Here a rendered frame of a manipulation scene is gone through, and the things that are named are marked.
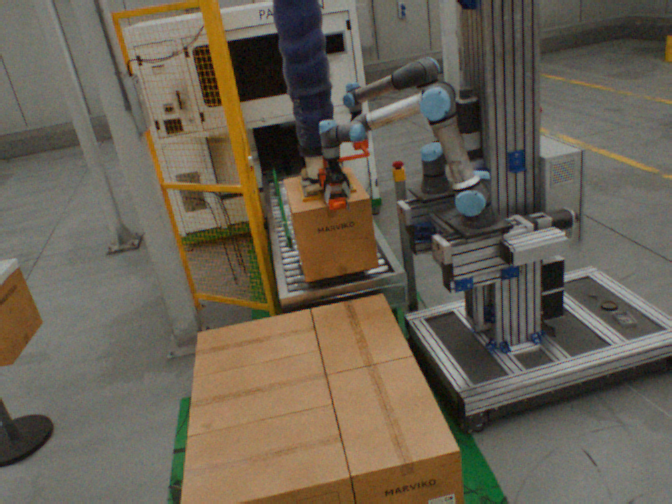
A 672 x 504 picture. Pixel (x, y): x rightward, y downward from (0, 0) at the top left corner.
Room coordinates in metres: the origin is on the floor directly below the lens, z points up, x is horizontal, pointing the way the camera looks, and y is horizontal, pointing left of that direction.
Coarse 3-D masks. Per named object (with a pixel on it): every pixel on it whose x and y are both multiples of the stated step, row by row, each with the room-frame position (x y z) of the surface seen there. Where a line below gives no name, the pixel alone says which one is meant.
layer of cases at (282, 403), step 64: (256, 320) 2.69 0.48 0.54; (320, 320) 2.58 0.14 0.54; (384, 320) 2.49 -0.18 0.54; (256, 384) 2.14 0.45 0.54; (320, 384) 2.06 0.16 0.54; (384, 384) 1.99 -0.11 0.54; (192, 448) 1.80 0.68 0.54; (256, 448) 1.74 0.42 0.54; (320, 448) 1.69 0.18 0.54; (384, 448) 1.63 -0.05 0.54; (448, 448) 1.58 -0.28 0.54
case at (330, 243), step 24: (288, 192) 3.10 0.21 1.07; (360, 192) 2.91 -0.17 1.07; (312, 216) 2.78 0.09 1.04; (336, 216) 2.79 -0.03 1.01; (360, 216) 2.80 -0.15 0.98; (312, 240) 2.78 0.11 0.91; (336, 240) 2.79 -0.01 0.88; (360, 240) 2.80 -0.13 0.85; (312, 264) 2.77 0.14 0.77; (336, 264) 2.78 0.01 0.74; (360, 264) 2.79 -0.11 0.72
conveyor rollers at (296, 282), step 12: (276, 192) 4.70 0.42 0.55; (276, 204) 4.42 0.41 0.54; (288, 204) 4.35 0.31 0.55; (276, 216) 4.16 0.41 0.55; (288, 216) 4.14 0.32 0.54; (288, 252) 3.49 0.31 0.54; (288, 264) 3.33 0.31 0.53; (300, 264) 3.27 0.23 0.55; (384, 264) 3.12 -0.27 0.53; (288, 276) 3.16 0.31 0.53; (300, 276) 3.10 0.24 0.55; (336, 276) 3.02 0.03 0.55; (348, 276) 3.02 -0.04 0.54; (360, 276) 3.02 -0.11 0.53; (372, 276) 2.95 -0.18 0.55; (288, 288) 2.99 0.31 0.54; (300, 288) 2.99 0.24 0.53; (312, 288) 2.92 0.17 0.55
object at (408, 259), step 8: (392, 176) 3.45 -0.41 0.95; (400, 176) 3.39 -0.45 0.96; (400, 184) 3.39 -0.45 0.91; (400, 192) 3.39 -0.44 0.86; (400, 224) 3.40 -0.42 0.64; (400, 232) 3.42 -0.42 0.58; (400, 240) 3.44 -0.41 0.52; (408, 240) 3.40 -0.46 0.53; (408, 248) 3.40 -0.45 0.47; (408, 256) 3.39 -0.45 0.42; (408, 264) 3.39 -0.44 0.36; (408, 272) 3.39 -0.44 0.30; (408, 280) 3.39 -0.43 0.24; (408, 288) 3.39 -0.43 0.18; (416, 288) 3.40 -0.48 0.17; (416, 296) 3.40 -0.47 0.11; (416, 304) 3.40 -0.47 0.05
